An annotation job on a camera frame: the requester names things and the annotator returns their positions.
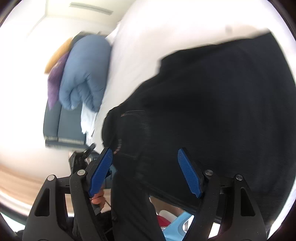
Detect light blue plastic hanger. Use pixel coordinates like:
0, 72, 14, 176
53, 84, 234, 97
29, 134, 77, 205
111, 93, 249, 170
162, 213, 196, 241

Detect purple pillow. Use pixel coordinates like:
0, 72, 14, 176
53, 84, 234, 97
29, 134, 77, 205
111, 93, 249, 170
47, 52, 70, 109

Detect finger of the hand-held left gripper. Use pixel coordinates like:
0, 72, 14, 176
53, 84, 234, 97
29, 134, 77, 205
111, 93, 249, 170
84, 143, 97, 155

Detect person's left hand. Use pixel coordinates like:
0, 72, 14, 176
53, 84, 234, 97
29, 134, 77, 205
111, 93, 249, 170
91, 188, 106, 206

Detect white bed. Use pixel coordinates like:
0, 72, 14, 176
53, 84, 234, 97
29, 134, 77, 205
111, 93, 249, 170
87, 0, 296, 237

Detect white pillow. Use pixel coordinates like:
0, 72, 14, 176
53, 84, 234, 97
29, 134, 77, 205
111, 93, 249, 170
80, 104, 99, 139

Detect dark blue sofa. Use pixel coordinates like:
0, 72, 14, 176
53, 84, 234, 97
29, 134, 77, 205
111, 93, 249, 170
43, 98, 88, 149

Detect black pants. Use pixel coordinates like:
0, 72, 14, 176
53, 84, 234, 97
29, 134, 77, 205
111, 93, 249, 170
102, 31, 294, 232

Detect yellow pillow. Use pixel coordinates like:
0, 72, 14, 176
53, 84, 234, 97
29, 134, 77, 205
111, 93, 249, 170
44, 38, 73, 73

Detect red plastic object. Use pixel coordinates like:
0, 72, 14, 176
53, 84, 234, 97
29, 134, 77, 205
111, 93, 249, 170
157, 210, 173, 229

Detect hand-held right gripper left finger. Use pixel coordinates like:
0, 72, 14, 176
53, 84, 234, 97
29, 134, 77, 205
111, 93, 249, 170
22, 148, 116, 241

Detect folded blue duvet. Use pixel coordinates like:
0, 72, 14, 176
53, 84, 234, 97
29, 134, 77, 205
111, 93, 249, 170
58, 35, 112, 112

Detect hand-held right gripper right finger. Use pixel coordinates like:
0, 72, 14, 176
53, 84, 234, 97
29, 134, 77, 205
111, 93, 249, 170
178, 148, 269, 241

